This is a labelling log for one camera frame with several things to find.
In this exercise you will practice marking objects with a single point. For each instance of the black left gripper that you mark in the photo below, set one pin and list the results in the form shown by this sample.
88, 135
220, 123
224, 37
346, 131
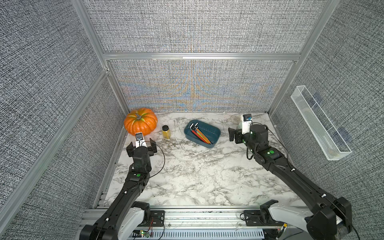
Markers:
151, 149

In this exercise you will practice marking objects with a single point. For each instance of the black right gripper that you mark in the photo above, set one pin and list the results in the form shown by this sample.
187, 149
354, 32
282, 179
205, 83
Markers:
234, 133

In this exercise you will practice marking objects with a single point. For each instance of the orange handled hex key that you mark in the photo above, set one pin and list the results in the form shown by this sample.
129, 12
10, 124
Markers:
207, 140

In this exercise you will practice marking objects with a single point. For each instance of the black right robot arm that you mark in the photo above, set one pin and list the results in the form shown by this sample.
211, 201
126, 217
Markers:
327, 217

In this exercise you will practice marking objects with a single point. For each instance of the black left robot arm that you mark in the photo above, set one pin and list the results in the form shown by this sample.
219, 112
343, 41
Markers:
125, 213

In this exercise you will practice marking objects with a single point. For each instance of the teal plastic storage box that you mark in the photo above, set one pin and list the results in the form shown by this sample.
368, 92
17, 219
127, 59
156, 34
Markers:
211, 132

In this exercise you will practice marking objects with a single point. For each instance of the woven round coaster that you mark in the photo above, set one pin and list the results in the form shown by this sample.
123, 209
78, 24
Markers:
236, 119

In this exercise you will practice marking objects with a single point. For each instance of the orange pumpkin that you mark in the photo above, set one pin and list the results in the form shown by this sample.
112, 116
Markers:
142, 121

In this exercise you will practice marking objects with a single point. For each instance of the yellow jar with black lid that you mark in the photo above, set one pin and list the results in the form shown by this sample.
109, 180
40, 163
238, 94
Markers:
166, 132

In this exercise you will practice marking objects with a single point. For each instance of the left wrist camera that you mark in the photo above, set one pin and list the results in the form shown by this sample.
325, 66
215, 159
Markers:
140, 140

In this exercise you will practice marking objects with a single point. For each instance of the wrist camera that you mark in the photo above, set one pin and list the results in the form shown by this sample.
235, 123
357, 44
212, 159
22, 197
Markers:
140, 140
247, 120

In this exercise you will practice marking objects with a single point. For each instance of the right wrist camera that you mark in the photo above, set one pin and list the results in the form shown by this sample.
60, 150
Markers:
247, 120

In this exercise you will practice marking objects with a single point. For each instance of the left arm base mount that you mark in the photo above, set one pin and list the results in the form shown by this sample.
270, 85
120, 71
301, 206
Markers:
152, 217

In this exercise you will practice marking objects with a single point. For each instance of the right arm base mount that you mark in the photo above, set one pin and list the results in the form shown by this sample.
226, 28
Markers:
261, 216

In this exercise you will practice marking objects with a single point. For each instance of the clear acrylic wall tray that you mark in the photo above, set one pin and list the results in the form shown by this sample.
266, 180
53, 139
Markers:
325, 132

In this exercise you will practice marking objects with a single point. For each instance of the white slotted cable duct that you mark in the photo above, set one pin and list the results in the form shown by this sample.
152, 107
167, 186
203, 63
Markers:
202, 234

